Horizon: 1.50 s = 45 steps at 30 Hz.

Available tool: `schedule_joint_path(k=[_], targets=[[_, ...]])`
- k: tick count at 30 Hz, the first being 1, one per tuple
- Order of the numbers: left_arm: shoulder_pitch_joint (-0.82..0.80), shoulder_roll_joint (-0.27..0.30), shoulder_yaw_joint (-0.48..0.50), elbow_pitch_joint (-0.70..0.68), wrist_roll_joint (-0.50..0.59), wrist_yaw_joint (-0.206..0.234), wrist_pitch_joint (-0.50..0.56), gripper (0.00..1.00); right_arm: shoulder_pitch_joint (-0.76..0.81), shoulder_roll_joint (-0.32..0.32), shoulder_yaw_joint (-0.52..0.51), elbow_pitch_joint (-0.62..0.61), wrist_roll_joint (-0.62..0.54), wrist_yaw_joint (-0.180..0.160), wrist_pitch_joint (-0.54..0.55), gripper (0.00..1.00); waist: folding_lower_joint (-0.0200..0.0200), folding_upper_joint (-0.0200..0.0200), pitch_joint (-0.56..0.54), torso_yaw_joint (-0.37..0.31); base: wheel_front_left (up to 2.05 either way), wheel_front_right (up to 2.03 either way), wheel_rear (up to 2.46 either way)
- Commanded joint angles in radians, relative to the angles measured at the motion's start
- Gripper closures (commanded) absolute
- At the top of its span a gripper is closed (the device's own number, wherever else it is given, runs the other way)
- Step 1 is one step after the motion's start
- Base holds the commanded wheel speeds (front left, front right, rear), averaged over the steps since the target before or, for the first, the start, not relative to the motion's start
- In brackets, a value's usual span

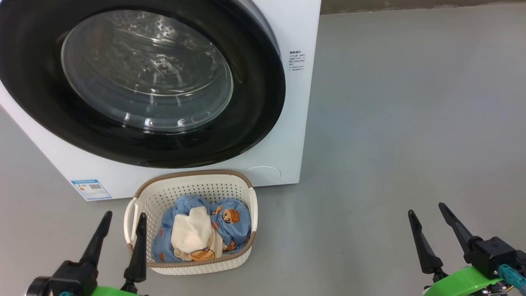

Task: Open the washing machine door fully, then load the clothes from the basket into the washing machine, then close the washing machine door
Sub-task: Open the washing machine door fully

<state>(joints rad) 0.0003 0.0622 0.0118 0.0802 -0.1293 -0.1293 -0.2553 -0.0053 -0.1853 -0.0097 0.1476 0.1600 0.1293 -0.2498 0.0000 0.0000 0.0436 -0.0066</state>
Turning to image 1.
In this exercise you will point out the round white filter cover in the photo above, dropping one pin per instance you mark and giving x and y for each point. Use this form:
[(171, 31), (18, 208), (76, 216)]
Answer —
[(263, 176)]

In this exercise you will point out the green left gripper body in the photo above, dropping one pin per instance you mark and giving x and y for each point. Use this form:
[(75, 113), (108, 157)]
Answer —
[(113, 292)]

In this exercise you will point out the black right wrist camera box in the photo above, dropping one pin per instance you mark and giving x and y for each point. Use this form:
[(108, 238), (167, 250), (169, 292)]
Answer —
[(491, 255)]

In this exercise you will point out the blue cartoon print garment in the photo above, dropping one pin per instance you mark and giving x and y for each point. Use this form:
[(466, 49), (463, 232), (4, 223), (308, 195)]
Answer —
[(234, 232)]

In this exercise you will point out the teal right camera connector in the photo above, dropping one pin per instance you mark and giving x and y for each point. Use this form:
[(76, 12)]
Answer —
[(511, 276)]

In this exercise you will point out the black-rimmed glass washer door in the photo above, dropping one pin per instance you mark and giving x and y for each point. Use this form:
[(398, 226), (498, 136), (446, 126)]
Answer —
[(254, 82)]

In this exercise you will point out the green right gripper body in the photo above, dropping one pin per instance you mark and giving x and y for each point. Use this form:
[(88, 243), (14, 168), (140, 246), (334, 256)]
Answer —
[(460, 283)]

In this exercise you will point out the blue energy label sticker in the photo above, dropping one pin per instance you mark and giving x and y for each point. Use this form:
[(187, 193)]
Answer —
[(91, 190)]

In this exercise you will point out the cream perforated laundry basket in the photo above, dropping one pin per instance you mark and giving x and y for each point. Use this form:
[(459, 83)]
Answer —
[(164, 197)]

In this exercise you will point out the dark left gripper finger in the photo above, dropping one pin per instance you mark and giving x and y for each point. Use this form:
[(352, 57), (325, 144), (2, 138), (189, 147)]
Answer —
[(98, 240), (139, 255)]

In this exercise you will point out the white front-load washing machine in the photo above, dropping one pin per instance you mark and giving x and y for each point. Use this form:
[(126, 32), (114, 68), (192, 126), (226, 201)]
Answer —
[(254, 135)]

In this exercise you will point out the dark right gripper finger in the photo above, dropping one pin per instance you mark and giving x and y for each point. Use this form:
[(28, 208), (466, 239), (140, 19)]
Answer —
[(425, 250), (455, 224)]

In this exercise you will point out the cream cloth garment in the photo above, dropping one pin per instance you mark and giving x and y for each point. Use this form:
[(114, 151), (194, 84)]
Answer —
[(191, 232)]

